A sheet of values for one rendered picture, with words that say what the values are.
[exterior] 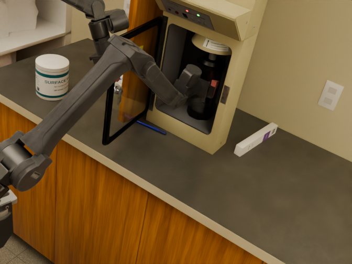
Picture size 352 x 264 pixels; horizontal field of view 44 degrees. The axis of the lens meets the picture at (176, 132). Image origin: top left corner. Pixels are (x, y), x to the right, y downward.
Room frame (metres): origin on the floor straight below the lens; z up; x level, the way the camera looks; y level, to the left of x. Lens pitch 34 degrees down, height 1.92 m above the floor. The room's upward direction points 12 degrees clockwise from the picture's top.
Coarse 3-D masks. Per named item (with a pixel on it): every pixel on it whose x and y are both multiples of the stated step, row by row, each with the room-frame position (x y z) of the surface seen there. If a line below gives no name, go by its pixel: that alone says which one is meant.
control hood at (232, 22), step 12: (156, 0) 1.43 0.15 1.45; (180, 0) 1.34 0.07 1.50; (192, 0) 1.33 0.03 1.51; (204, 0) 1.35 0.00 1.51; (216, 0) 1.38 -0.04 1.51; (168, 12) 1.45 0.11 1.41; (204, 12) 1.31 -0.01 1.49; (216, 12) 1.28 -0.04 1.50; (228, 12) 1.29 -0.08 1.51; (240, 12) 1.31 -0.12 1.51; (216, 24) 1.33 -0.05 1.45; (228, 24) 1.29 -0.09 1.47; (240, 24) 1.29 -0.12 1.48; (228, 36) 1.35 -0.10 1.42; (240, 36) 1.32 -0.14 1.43
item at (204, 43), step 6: (198, 36) 1.47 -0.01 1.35; (198, 42) 1.45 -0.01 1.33; (204, 42) 1.44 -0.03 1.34; (210, 42) 1.43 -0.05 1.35; (216, 42) 1.43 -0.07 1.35; (204, 48) 1.43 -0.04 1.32; (210, 48) 1.42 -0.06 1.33; (216, 48) 1.42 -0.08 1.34; (222, 48) 1.43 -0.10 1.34; (228, 48) 1.44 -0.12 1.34; (222, 54) 1.42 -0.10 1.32; (228, 54) 1.43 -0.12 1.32
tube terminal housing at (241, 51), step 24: (240, 0) 1.37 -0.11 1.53; (264, 0) 1.42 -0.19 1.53; (168, 24) 1.48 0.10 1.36; (192, 24) 1.44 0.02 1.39; (240, 48) 1.36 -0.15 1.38; (240, 72) 1.40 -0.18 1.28; (168, 120) 1.45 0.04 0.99; (216, 120) 1.36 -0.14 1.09; (192, 144) 1.40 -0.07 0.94; (216, 144) 1.36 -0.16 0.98
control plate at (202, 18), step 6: (162, 0) 1.40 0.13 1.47; (168, 0) 1.38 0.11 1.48; (168, 6) 1.42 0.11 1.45; (174, 6) 1.39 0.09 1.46; (180, 6) 1.37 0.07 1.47; (174, 12) 1.42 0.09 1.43; (180, 12) 1.40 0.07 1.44; (186, 12) 1.38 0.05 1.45; (192, 12) 1.35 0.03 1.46; (198, 12) 1.33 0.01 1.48; (186, 18) 1.41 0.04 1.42; (198, 18) 1.37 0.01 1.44; (204, 18) 1.34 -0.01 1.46; (204, 24) 1.37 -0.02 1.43; (210, 24) 1.35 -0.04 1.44
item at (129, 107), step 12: (144, 24) 1.36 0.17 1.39; (120, 36) 1.23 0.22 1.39; (144, 36) 1.37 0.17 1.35; (156, 36) 1.45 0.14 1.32; (144, 48) 1.38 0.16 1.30; (132, 72) 1.32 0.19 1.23; (120, 84) 1.26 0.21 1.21; (132, 84) 1.33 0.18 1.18; (144, 84) 1.42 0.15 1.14; (132, 96) 1.34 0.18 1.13; (144, 96) 1.43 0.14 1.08; (120, 108) 1.27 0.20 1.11; (132, 108) 1.35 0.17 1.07; (144, 108) 1.45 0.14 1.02; (120, 120) 1.28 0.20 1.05
